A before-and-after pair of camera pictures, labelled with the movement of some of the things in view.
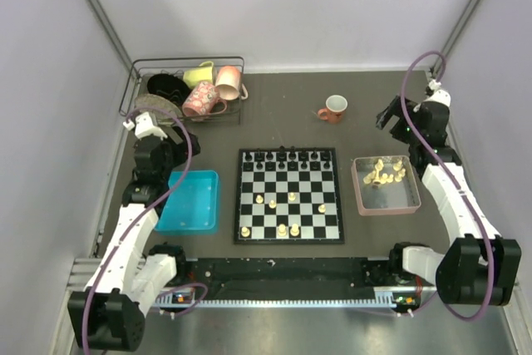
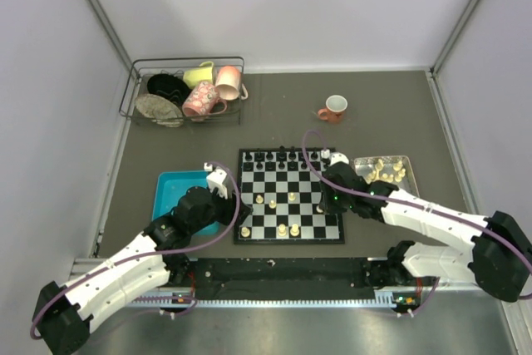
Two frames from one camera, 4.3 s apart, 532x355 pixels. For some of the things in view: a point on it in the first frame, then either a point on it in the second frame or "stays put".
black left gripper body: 177,155 to 219,209
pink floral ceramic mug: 200,99 stays put
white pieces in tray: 374,175 stays put
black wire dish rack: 185,89 stays put
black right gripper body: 403,130 to 334,203
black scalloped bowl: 169,86 stays put
